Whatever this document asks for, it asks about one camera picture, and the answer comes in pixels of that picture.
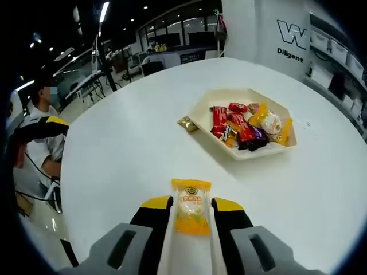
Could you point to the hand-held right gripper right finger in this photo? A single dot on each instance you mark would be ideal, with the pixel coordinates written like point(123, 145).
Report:
point(233, 220)

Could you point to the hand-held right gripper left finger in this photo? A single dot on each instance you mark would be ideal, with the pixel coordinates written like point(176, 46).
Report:
point(149, 219)

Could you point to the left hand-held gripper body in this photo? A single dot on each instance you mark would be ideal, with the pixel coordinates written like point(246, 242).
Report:
point(14, 113)

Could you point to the white food tongs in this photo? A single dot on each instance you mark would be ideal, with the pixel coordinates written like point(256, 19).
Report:
point(167, 246)

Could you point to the yellow cake food packet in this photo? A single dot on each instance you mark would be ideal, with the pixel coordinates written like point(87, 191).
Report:
point(190, 209)
point(271, 123)

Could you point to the cream hexagonal container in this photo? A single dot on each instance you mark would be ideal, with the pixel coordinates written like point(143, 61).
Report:
point(258, 151)

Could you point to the clear dark food packet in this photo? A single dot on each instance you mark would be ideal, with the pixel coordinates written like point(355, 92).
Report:
point(250, 144)

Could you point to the small purple food packet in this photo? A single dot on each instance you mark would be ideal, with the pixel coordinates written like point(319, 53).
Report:
point(261, 134)

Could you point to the red bar food packet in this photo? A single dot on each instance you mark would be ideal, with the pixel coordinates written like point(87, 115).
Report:
point(219, 120)
point(242, 129)

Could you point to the small red food packet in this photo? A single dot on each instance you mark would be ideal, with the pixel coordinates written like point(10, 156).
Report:
point(238, 106)

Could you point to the person's left hand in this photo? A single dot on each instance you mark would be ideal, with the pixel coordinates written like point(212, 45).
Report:
point(21, 157)

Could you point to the curved ceiling light strip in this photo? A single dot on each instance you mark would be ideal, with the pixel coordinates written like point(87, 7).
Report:
point(24, 85)

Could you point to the white office desk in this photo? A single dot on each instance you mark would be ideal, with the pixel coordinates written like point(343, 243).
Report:
point(83, 83)

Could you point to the white plastic chair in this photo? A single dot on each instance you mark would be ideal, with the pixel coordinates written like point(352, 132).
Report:
point(56, 197)

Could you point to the ceiling spot lights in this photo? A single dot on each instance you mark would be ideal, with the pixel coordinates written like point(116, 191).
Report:
point(51, 48)

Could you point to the ceiling air vent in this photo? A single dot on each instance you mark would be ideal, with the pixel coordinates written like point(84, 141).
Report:
point(64, 54)

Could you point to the black office chair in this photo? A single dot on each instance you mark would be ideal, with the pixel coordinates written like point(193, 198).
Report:
point(153, 68)

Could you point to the long ceiling light panel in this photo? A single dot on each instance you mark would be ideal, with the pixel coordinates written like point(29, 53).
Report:
point(104, 11)

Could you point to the yellow drink bottles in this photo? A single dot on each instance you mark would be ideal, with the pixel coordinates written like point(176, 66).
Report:
point(162, 47)

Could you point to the grey reception counter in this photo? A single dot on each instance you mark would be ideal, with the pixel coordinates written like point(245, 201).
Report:
point(195, 58)

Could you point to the white cardboard box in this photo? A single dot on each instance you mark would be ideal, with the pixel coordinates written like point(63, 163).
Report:
point(319, 77)

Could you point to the black bag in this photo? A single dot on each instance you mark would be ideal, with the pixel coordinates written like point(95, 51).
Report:
point(337, 84)

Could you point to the grey metal shelving unit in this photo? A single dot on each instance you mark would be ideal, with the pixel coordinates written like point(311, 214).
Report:
point(319, 51)

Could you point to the clothes rack with red garment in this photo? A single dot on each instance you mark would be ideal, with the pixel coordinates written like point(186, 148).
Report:
point(221, 28)

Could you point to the row of white storage bins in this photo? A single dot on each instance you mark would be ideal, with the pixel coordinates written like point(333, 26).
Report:
point(338, 48)

